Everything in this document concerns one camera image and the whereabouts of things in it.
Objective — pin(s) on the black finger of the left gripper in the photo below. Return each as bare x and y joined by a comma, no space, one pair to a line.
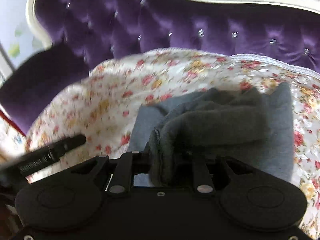
53,152

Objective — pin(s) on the floral bed cover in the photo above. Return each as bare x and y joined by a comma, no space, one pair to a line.
105,105

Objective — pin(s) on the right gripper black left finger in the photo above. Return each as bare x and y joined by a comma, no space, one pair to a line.
125,168

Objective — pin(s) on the purple tufted chaise sofa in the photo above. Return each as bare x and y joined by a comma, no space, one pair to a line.
83,33

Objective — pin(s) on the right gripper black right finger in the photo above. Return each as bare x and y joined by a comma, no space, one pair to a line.
202,179

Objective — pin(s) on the grey argyle knit sweater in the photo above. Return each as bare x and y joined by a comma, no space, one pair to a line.
248,125

